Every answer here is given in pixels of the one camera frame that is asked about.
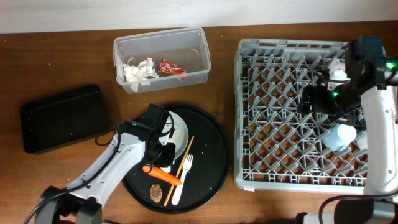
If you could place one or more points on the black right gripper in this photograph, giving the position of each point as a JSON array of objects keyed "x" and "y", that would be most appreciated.
[{"x": 318, "y": 92}]

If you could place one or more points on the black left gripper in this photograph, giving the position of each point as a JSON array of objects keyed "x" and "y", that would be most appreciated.
[{"x": 168, "y": 160}]

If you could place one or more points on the pink bowl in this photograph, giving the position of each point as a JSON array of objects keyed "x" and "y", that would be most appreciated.
[{"x": 336, "y": 70}]

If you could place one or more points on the small white tissue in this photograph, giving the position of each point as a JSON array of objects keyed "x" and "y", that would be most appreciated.
[{"x": 166, "y": 169}]

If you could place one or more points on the red snack wrapper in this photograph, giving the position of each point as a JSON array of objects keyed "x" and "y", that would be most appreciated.
[{"x": 170, "y": 68}]

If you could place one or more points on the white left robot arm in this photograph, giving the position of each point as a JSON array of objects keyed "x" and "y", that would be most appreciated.
[{"x": 86, "y": 196}]

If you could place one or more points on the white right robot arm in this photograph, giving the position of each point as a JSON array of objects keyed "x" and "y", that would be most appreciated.
[{"x": 378, "y": 203}]

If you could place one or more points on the clear plastic waste bin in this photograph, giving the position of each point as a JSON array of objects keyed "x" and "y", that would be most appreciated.
[{"x": 187, "y": 48}]

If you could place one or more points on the grey dishwasher rack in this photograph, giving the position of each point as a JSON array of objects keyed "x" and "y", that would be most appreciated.
[{"x": 278, "y": 148}]

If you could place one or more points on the grey bowl with food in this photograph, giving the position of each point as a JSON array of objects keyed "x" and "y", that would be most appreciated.
[{"x": 180, "y": 135}]

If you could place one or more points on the orange carrot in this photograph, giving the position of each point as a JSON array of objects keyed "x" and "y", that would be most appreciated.
[{"x": 160, "y": 174}]

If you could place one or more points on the white plastic fork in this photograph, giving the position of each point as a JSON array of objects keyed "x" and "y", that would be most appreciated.
[{"x": 178, "y": 191}]

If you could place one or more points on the round black tray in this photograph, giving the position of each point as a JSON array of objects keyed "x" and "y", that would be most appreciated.
[{"x": 211, "y": 163}]

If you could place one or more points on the brown nut shell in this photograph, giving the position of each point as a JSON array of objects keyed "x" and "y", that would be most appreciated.
[{"x": 156, "y": 193}]

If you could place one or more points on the white cup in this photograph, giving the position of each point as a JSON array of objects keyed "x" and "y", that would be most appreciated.
[
  {"x": 362, "y": 141},
  {"x": 340, "y": 136}
]

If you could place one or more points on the black rectangular bin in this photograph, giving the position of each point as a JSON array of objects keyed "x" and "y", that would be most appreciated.
[{"x": 62, "y": 119}]

